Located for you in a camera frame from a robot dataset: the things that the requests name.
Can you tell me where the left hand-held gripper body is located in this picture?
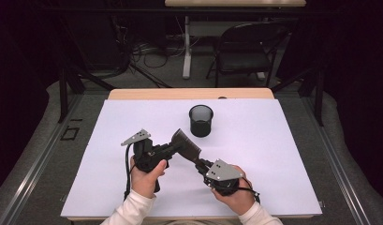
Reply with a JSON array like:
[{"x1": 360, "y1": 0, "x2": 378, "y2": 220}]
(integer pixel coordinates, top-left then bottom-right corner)
[{"x1": 120, "y1": 127, "x2": 169, "y2": 174}]

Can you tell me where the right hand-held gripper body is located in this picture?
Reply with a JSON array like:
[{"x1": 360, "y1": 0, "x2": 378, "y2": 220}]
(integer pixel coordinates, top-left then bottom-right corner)
[{"x1": 204, "y1": 157, "x2": 245, "y2": 198}]

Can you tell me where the dark brown comb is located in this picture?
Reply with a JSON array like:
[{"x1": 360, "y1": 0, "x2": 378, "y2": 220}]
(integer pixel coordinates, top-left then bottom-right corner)
[{"x1": 170, "y1": 127, "x2": 202, "y2": 166}]

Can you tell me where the black mesh pen holder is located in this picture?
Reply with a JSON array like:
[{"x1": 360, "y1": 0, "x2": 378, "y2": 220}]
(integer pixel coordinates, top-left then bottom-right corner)
[{"x1": 188, "y1": 104, "x2": 214, "y2": 139}]

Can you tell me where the person's left hand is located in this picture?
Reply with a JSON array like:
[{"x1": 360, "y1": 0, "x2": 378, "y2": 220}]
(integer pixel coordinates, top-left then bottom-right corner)
[{"x1": 129, "y1": 157, "x2": 169, "y2": 200}]

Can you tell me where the person's right hand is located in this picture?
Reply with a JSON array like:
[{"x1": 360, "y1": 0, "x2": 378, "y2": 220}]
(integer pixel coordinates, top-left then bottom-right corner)
[{"x1": 210, "y1": 164, "x2": 259, "y2": 217}]

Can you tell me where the white table cover sheet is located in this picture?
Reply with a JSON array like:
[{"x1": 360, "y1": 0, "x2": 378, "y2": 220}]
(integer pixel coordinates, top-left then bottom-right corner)
[{"x1": 60, "y1": 98, "x2": 323, "y2": 218}]

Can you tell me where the black metal stand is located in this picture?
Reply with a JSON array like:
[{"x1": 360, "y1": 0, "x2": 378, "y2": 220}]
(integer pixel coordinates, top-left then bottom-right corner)
[
  {"x1": 57, "y1": 60, "x2": 117, "y2": 124},
  {"x1": 269, "y1": 60, "x2": 325, "y2": 128}
]

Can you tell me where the black folding chair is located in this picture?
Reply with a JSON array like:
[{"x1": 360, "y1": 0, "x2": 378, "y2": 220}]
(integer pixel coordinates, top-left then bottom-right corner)
[{"x1": 205, "y1": 22, "x2": 290, "y2": 89}]

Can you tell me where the light wooden desk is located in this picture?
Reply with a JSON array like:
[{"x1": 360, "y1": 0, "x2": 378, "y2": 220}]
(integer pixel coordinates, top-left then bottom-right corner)
[{"x1": 164, "y1": 0, "x2": 307, "y2": 80}]

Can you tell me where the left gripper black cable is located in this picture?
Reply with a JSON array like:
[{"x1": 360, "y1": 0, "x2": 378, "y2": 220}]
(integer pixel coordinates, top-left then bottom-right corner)
[{"x1": 124, "y1": 142, "x2": 135, "y2": 202}]

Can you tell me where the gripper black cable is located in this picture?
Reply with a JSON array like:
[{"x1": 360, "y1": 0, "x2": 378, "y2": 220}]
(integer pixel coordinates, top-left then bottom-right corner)
[
  {"x1": 237, "y1": 177, "x2": 261, "y2": 204},
  {"x1": 124, "y1": 142, "x2": 135, "y2": 202}
]

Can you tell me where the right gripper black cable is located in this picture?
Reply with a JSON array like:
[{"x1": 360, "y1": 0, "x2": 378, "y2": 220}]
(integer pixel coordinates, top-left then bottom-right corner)
[{"x1": 237, "y1": 177, "x2": 261, "y2": 204}]

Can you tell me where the bundle of floor cables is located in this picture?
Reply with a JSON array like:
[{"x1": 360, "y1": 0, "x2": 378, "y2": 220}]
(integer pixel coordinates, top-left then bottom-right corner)
[{"x1": 112, "y1": 13, "x2": 188, "y2": 89}]

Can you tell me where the aluminium floor rail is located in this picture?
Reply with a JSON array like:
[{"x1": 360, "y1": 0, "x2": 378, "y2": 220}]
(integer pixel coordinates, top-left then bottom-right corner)
[
  {"x1": 0, "y1": 93, "x2": 84, "y2": 225},
  {"x1": 300, "y1": 96, "x2": 373, "y2": 225}
]

